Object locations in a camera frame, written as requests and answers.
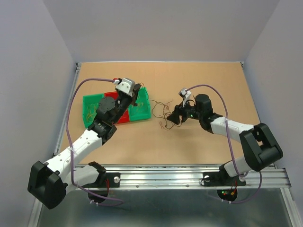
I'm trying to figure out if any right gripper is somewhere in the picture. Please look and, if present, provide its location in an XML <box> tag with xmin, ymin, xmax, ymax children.
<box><xmin>166</xmin><ymin>99</ymin><xmax>202</xmax><ymax>125</ymax></box>

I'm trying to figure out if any wire bundle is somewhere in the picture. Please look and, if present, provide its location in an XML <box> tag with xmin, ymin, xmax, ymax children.
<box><xmin>138</xmin><ymin>82</ymin><xmax>183</xmax><ymax>130</ymax></box>

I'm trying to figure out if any green bin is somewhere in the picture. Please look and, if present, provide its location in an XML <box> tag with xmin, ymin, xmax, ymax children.
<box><xmin>128</xmin><ymin>87</ymin><xmax>151</xmax><ymax>122</ymax></box>
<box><xmin>82</xmin><ymin>93</ymin><xmax>104</xmax><ymax>128</ymax></box>

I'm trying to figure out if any pulled-out yellow wire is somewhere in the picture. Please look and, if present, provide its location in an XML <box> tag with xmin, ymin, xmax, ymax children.
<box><xmin>85</xmin><ymin>103</ymin><xmax>100</xmax><ymax>121</ymax></box>

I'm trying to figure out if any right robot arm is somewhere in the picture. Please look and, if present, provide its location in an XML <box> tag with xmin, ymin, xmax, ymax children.
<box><xmin>167</xmin><ymin>94</ymin><xmax>283</xmax><ymax>187</ymax></box>

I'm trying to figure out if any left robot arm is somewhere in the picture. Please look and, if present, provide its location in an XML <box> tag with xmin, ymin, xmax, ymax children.
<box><xmin>27</xmin><ymin>82</ymin><xmax>141</xmax><ymax>209</ymax></box>

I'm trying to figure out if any red bin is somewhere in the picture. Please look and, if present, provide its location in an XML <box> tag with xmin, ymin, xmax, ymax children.
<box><xmin>104</xmin><ymin>91</ymin><xmax>130</xmax><ymax>124</ymax></box>

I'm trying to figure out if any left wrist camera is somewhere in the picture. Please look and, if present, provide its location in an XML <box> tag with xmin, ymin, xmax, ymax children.
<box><xmin>114</xmin><ymin>78</ymin><xmax>135</xmax><ymax>97</ymax></box>

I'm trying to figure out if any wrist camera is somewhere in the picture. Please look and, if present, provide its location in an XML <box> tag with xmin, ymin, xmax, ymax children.
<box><xmin>178</xmin><ymin>88</ymin><xmax>192</xmax><ymax>107</ymax></box>
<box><xmin>114</xmin><ymin>78</ymin><xmax>135</xmax><ymax>97</ymax></box>

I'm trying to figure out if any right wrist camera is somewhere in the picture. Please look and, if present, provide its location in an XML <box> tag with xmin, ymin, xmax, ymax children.
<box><xmin>178</xmin><ymin>88</ymin><xmax>192</xmax><ymax>107</ymax></box>

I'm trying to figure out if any aluminium rail frame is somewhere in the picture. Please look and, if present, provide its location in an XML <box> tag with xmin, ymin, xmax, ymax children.
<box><xmin>39</xmin><ymin>61</ymin><xmax>292</xmax><ymax>190</ymax></box>

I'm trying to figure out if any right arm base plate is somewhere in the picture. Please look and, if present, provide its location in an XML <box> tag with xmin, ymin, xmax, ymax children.
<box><xmin>200</xmin><ymin>172</ymin><xmax>246</xmax><ymax>187</ymax></box>

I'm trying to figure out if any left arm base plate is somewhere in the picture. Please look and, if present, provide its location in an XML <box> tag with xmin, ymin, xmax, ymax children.
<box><xmin>83</xmin><ymin>172</ymin><xmax>121</xmax><ymax>188</ymax></box>

